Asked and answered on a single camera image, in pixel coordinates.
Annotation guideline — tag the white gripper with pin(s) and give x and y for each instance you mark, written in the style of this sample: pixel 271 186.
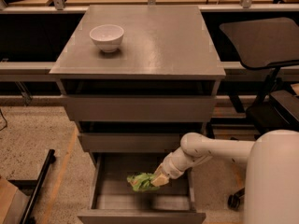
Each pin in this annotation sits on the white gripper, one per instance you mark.
pixel 171 168

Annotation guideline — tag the green rice chip bag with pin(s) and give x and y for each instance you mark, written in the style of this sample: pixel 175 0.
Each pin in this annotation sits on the green rice chip bag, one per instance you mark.
pixel 141 182

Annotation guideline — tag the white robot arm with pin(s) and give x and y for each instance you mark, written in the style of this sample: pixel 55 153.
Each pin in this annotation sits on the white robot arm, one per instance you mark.
pixel 272 171

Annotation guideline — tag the bottom grey open drawer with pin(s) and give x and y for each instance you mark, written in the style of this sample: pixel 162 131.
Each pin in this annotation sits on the bottom grey open drawer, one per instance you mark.
pixel 113 201

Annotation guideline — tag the middle grey drawer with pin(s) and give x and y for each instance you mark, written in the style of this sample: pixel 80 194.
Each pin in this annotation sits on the middle grey drawer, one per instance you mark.
pixel 140 137

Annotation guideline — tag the grey drawer cabinet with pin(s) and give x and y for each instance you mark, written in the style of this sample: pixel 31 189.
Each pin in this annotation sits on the grey drawer cabinet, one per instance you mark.
pixel 159 43

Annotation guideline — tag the top grey drawer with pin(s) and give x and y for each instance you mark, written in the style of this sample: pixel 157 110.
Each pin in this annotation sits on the top grey drawer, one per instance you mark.
pixel 123 100

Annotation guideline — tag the black metal stand leg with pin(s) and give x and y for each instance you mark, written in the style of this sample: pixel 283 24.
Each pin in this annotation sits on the black metal stand leg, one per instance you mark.
pixel 34 186

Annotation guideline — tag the wooden box corner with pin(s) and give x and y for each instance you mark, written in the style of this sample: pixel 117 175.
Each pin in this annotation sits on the wooden box corner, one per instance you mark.
pixel 12 203

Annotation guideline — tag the white ceramic bowl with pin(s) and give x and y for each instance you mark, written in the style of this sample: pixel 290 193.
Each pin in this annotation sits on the white ceramic bowl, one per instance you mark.
pixel 107 37

